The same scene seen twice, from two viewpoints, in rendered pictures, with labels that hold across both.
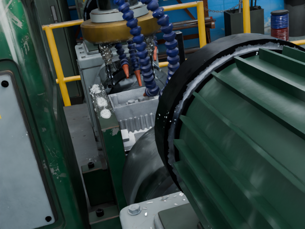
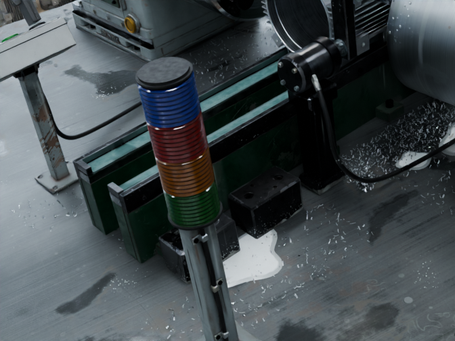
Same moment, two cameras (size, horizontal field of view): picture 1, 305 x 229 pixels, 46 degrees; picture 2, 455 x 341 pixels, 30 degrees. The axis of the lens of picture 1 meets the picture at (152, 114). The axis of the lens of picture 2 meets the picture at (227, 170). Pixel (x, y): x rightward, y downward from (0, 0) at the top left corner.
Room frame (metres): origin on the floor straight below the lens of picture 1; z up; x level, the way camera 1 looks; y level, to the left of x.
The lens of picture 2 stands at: (1.97, -0.73, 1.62)
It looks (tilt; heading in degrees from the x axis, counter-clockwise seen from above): 35 degrees down; 158
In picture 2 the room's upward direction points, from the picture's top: 11 degrees counter-clockwise
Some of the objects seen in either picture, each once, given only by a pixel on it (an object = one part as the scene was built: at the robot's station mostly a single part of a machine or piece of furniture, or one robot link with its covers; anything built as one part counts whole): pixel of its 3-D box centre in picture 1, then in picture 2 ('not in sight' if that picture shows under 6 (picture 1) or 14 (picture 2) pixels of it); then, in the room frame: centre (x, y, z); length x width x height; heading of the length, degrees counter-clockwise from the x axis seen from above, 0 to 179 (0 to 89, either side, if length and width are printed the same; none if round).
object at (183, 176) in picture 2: not in sight; (184, 164); (1.23, -0.48, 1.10); 0.06 x 0.06 x 0.04
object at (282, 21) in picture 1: (279, 20); (168, 95); (1.23, -0.48, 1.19); 0.06 x 0.06 x 0.04
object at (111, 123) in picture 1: (101, 168); not in sight; (0.81, 0.15, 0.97); 0.30 x 0.11 x 0.34; 11
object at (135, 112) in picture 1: (136, 109); not in sight; (0.83, 0.04, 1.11); 0.12 x 0.11 x 0.07; 100
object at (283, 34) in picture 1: (279, 33); (177, 130); (1.23, -0.48, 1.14); 0.06 x 0.06 x 0.04
